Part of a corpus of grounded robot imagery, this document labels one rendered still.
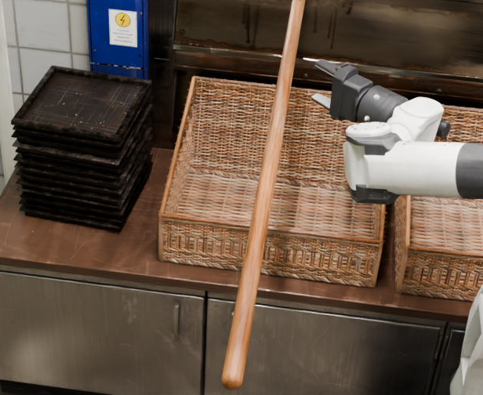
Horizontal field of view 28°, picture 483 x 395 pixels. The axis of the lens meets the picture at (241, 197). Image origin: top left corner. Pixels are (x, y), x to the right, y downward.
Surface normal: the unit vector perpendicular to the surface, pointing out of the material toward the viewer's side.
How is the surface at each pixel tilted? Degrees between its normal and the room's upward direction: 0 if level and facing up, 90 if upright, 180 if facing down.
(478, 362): 115
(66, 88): 0
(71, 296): 90
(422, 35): 70
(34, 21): 90
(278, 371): 90
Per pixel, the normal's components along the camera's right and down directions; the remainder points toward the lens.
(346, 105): -0.67, 0.43
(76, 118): 0.05, -0.79
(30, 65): -0.13, 0.60
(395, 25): -0.11, 0.29
